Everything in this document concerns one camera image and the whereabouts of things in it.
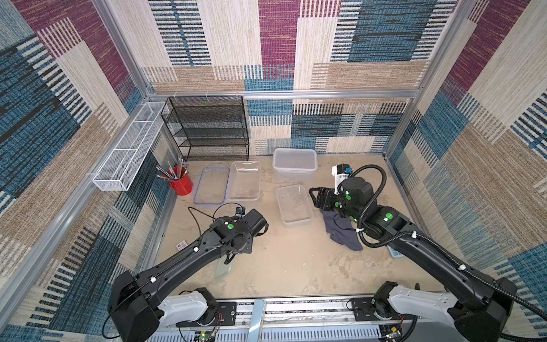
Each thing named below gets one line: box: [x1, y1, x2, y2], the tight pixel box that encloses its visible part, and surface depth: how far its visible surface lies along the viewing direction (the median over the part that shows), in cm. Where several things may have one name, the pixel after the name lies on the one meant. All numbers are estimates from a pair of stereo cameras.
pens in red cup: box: [155, 158, 189, 181], surface depth 104 cm
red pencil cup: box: [169, 172, 194, 196], surface depth 107 cm
